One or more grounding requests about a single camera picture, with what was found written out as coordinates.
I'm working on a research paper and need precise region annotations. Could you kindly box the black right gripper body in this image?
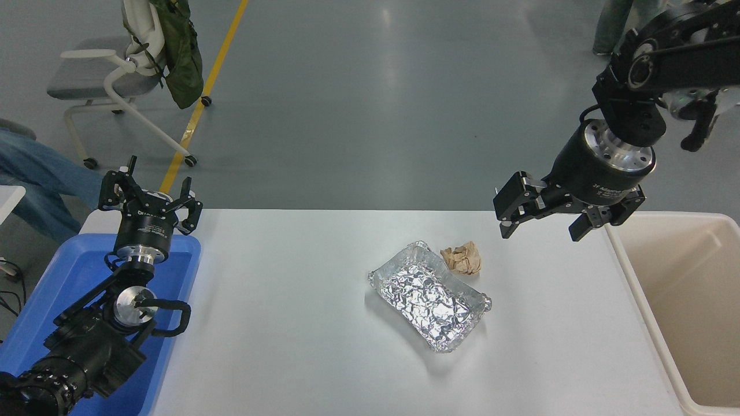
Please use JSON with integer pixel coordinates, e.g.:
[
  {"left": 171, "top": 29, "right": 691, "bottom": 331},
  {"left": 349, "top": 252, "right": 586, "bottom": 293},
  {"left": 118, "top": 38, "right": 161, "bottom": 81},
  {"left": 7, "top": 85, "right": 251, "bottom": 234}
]
[{"left": 545, "top": 122, "right": 645, "bottom": 209}]

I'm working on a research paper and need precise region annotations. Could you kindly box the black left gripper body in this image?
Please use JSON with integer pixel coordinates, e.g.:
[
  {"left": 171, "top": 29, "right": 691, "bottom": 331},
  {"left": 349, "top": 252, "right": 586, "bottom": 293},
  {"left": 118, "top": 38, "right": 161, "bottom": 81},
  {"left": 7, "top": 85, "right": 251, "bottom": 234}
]
[{"left": 114, "top": 199, "right": 176, "bottom": 251}]

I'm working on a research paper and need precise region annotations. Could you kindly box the crinkled foil tray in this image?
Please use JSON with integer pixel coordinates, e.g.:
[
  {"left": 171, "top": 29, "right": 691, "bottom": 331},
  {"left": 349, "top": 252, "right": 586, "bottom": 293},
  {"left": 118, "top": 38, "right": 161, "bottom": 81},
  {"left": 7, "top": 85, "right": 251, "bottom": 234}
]
[{"left": 368, "top": 241, "right": 493, "bottom": 354}]

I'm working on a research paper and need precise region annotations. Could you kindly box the crumpled tan paper ball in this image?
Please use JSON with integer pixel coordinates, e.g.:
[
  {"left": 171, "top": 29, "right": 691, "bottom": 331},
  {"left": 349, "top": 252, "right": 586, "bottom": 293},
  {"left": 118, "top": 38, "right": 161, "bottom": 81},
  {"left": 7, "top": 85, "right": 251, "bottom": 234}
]
[{"left": 440, "top": 241, "right": 482, "bottom": 276}]

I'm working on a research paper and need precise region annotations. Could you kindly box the small white table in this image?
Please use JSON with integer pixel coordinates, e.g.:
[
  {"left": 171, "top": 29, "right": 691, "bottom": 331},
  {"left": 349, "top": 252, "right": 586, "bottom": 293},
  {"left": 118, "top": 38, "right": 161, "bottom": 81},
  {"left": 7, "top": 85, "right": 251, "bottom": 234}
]
[{"left": 0, "top": 185, "right": 27, "bottom": 225}]

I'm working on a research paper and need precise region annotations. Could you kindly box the large pale bin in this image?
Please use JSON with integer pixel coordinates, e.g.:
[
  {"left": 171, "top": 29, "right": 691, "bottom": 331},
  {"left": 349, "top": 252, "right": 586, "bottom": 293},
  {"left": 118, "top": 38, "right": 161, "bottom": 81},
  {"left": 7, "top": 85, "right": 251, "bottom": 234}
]
[{"left": 604, "top": 211, "right": 740, "bottom": 416}]

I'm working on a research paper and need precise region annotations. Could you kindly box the white-framed grey office chair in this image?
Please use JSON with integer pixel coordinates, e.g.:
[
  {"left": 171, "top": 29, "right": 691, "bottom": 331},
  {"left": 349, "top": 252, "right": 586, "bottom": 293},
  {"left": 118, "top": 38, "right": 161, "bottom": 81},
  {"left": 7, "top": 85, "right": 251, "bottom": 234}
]
[{"left": 47, "top": 0, "right": 212, "bottom": 169}]

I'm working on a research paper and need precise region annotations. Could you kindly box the blue plastic tray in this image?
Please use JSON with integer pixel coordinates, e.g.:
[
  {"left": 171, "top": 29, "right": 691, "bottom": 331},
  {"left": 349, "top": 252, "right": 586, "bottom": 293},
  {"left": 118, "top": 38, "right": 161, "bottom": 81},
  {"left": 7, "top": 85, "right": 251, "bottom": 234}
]
[{"left": 0, "top": 233, "right": 202, "bottom": 416}]

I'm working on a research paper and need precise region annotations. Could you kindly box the standing person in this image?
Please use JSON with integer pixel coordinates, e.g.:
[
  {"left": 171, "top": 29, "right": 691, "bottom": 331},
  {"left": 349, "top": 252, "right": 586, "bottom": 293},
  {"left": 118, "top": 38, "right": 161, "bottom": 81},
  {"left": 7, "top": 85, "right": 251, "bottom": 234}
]
[{"left": 593, "top": 0, "right": 665, "bottom": 57}]

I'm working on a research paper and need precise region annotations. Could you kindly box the dark green bag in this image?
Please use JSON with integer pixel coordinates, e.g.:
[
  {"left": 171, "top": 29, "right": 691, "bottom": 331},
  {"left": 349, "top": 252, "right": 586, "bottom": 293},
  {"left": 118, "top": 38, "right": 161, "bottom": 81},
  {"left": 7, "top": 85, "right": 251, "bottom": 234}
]
[{"left": 149, "top": 0, "right": 204, "bottom": 110}]

